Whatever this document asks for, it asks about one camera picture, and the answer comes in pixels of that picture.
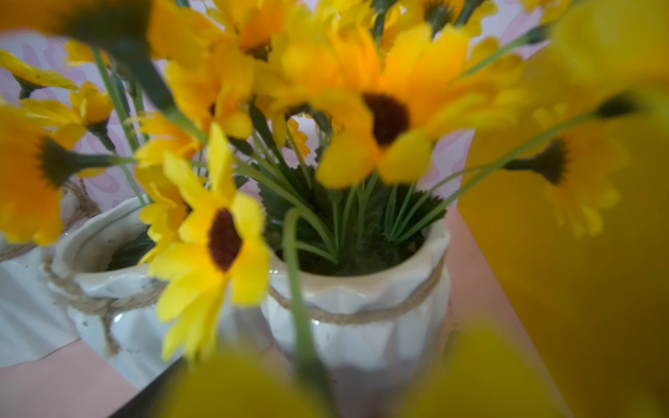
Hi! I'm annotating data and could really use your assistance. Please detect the shelf sunflower pot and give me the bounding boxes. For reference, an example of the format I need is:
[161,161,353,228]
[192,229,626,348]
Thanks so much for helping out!
[1,51,167,388]
[132,0,636,418]

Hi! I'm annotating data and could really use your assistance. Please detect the yellow two-tier shelf unit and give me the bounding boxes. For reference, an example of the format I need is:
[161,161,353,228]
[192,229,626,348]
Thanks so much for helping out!
[461,111,668,417]

